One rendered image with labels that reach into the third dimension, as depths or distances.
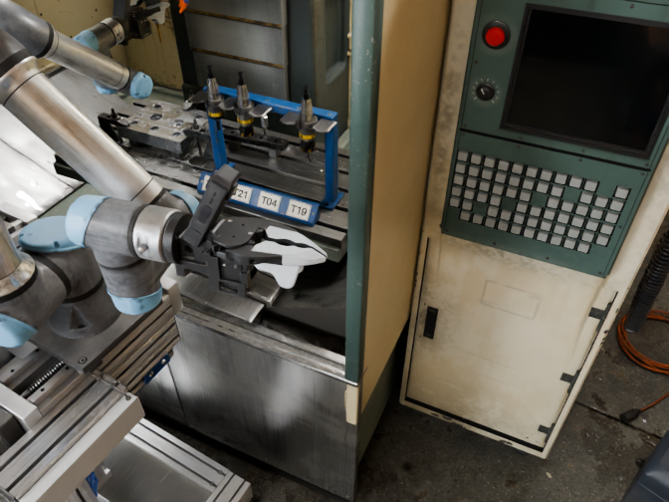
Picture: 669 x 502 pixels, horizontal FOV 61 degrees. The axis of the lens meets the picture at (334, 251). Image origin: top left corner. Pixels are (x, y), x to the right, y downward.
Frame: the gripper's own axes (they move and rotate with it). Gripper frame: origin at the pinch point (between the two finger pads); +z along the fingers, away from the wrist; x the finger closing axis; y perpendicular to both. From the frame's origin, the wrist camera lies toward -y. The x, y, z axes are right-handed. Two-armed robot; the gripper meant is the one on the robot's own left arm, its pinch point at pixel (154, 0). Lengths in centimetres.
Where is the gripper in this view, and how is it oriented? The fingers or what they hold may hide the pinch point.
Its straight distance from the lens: 213.6
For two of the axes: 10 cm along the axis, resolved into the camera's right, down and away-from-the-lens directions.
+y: 0.2, 7.2, 6.9
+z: 4.2, -6.3, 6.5
